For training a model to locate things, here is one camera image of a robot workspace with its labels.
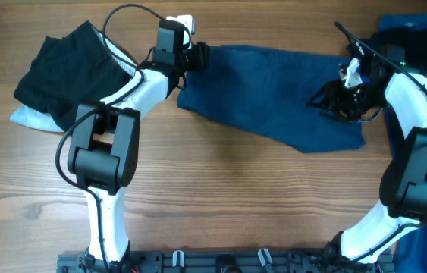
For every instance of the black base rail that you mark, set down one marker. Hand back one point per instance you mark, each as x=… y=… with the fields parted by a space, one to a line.
x=263 y=260

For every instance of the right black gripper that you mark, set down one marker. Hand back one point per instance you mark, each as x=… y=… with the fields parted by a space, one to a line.
x=332 y=91

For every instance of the blue polo shirt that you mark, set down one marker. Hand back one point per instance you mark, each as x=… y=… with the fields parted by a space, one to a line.
x=411 y=253

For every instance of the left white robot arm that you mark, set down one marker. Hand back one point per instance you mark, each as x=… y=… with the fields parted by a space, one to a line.
x=104 y=147

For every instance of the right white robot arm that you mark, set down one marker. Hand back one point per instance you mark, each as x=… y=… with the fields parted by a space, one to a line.
x=402 y=204

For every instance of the black polo shirt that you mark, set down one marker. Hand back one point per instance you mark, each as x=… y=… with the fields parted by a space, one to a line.
x=397 y=45

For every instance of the dark blue denim shorts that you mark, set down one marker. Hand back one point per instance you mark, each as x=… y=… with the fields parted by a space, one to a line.
x=265 y=91

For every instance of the folded black shorts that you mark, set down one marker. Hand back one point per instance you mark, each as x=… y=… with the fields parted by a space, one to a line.
x=69 y=72

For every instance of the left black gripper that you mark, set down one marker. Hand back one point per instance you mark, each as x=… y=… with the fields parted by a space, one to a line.
x=199 y=54

